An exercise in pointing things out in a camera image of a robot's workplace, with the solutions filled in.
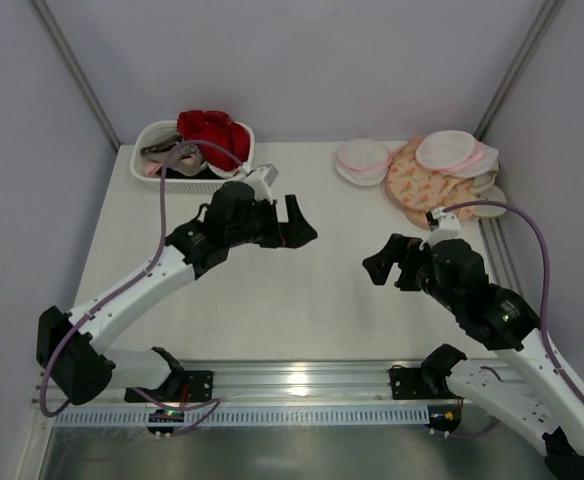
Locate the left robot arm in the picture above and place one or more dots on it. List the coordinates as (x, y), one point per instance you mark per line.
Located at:
(74, 347)

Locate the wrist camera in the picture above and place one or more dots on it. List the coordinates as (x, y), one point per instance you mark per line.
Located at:
(443, 226)
(261, 180)

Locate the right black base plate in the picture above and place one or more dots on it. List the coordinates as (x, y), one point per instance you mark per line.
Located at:
(417, 383)

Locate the red bra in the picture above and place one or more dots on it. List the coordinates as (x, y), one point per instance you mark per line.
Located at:
(219, 128)

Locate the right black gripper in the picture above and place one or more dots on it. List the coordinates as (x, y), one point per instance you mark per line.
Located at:
(404, 265)

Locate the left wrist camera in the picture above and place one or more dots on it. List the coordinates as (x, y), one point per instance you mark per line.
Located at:
(261, 180)

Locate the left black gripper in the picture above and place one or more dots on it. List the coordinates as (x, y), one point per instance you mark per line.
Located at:
(279, 226)

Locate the white pink mesh laundry bag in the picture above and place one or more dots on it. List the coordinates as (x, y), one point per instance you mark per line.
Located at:
(362, 162)

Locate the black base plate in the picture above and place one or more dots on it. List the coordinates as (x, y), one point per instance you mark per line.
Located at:
(417, 383)
(191, 386)

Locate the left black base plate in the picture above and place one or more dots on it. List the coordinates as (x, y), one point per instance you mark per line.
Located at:
(191, 386)

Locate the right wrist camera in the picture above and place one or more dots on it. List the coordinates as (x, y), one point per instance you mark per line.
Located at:
(443, 226)

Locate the aluminium rail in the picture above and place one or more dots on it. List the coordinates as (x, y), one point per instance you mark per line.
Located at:
(301, 383)

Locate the white plastic basket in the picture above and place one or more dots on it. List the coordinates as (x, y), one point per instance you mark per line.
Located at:
(206, 182)

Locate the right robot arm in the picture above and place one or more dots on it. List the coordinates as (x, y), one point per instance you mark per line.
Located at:
(552, 421)

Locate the grey bra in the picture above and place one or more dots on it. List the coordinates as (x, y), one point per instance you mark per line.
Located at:
(175, 155)

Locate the white cable duct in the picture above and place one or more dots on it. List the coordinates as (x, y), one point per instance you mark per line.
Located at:
(247, 416)

